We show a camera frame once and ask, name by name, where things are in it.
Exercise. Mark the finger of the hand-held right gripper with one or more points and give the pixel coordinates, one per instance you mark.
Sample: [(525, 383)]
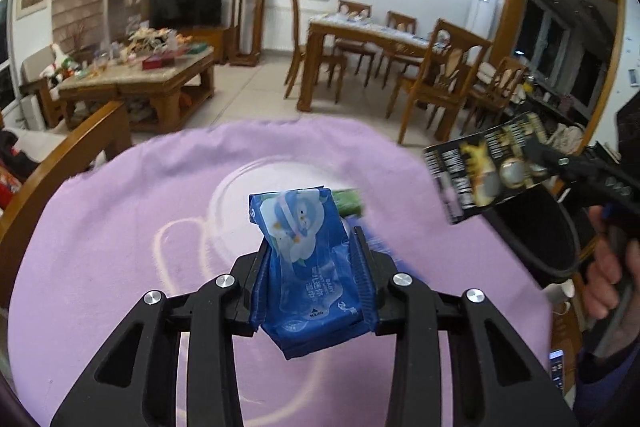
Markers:
[(560, 164)]

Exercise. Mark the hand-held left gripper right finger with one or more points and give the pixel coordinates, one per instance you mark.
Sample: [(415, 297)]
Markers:
[(362, 277)]

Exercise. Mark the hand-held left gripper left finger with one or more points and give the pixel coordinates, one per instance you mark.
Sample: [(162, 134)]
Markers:
[(260, 287)]

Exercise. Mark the blue wet wipes pack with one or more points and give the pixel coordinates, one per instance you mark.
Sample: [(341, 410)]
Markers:
[(300, 267)]

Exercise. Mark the black trash bin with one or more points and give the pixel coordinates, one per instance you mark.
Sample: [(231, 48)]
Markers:
[(530, 227)]

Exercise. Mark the black snack packet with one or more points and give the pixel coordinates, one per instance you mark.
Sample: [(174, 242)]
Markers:
[(470, 172)]

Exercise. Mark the person's right forearm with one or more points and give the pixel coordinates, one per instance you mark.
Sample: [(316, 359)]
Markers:
[(605, 387)]

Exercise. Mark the person's right hand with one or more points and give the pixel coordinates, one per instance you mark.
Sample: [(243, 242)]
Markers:
[(600, 282)]

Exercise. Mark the green gum box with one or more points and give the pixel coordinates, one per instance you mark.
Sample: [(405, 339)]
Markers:
[(350, 202)]

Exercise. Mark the white cup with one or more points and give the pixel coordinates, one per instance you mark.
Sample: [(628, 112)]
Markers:
[(557, 294)]

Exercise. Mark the purple printed tablecloth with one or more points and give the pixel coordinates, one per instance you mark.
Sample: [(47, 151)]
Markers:
[(125, 232)]

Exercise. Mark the white standing air conditioner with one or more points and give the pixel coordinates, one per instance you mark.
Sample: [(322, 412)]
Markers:
[(484, 12)]

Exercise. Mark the smartphone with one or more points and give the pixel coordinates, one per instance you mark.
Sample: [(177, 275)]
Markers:
[(557, 369)]

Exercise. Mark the wooden coffee table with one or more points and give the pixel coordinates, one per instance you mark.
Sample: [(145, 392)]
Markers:
[(165, 82)]

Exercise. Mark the wooden sofa white cushions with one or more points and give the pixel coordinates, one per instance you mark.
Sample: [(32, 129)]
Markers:
[(75, 142)]

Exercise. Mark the wooden dining table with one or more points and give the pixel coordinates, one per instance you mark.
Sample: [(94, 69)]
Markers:
[(350, 37)]

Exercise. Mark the red tissue box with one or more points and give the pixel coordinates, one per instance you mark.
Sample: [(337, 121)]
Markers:
[(159, 63)]

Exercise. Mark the wooden television cabinet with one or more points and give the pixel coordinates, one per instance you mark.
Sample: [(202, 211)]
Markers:
[(210, 44)]

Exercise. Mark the tall-backed wooden dining chair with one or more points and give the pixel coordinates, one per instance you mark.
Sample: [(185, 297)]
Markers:
[(295, 37)]

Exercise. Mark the tall wooden plant stand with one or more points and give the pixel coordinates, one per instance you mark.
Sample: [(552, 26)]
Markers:
[(247, 22)]

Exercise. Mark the red embroidered cushion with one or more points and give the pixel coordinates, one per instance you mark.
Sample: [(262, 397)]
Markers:
[(6, 187)]

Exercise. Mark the black flat television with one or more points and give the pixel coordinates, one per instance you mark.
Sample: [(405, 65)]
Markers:
[(185, 2)]

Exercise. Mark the white stuffed goose toy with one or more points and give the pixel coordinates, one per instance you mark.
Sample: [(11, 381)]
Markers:
[(57, 64)]

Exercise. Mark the wooden armchair white cushion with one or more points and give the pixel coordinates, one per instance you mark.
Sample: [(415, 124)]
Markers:
[(37, 77)]

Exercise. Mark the white wall switch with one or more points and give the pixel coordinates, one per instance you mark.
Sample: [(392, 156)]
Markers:
[(634, 77)]

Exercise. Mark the wooden door frame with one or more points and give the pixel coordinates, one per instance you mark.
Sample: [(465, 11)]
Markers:
[(515, 7)]

